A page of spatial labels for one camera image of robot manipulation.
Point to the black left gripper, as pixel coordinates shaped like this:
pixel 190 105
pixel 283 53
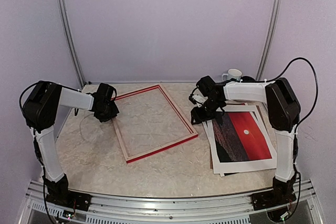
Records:
pixel 115 111

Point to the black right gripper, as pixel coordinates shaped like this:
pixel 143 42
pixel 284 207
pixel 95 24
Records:
pixel 199 116

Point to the red wooden picture frame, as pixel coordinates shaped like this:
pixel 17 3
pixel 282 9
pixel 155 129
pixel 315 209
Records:
pixel 150 122

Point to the red sunset photo white border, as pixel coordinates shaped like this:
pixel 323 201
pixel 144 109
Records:
pixel 241 140

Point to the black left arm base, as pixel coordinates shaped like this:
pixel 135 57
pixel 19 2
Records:
pixel 70 199

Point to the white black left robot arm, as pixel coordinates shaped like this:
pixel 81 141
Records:
pixel 40 111

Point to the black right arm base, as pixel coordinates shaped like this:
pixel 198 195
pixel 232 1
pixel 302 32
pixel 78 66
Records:
pixel 280 194

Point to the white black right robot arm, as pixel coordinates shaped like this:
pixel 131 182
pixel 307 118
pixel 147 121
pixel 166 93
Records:
pixel 283 113

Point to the light blue mug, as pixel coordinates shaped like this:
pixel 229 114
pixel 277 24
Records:
pixel 232 74

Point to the dark green mug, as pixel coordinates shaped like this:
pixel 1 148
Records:
pixel 247 79

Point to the brown frame backing board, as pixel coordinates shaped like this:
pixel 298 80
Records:
pixel 211 162

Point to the aluminium front rail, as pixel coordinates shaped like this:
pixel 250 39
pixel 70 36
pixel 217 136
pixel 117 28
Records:
pixel 233 208

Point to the left aluminium corner post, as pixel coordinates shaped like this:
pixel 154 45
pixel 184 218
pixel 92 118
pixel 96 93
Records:
pixel 70 43

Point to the aluminium corner post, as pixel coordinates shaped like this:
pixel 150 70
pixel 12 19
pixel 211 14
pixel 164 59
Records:
pixel 70 43
pixel 269 38

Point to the right aluminium corner post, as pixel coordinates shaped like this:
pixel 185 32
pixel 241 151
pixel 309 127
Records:
pixel 269 38

